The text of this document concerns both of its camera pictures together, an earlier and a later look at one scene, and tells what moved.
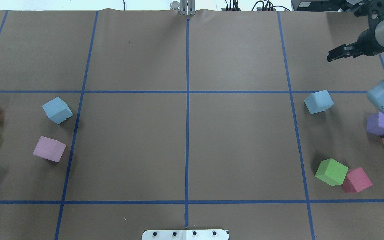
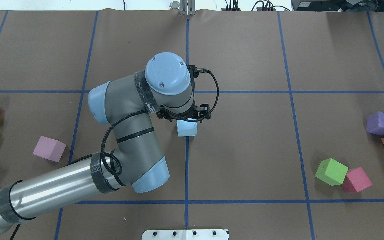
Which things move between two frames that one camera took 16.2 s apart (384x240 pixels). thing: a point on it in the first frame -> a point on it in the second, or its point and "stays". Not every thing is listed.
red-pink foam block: (356, 180) stays
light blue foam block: (57, 110) -> (187, 128)
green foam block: (332, 172) stays
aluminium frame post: (187, 7) stays
